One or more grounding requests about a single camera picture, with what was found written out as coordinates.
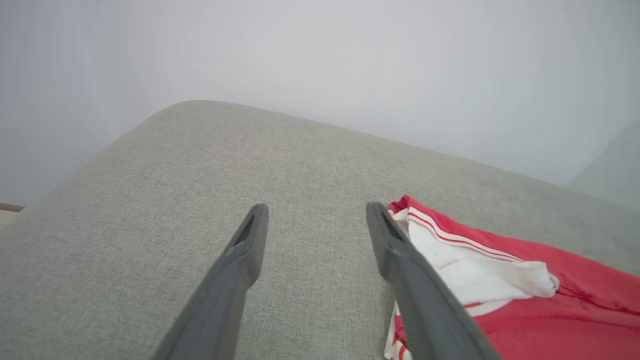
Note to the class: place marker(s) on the grey-green fabric sofa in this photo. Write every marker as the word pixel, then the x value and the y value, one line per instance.
pixel 300 175

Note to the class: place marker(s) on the red and white shirt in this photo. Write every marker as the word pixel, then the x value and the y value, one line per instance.
pixel 550 325

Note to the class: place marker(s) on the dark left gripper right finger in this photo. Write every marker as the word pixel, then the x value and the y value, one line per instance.
pixel 425 310

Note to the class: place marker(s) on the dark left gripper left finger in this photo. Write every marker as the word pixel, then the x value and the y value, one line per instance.
pixel 220 305

